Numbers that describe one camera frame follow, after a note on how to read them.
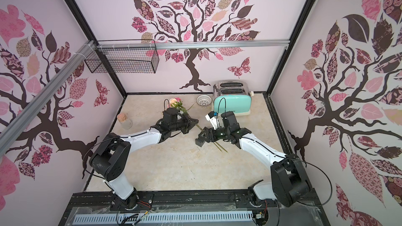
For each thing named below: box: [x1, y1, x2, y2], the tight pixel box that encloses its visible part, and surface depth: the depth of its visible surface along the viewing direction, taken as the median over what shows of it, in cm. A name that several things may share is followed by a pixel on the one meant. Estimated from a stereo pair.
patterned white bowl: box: [195, 94, 212, 107], surface depth 116 cm
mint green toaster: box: [211, 80, 252, 117], surface depth 101 cm
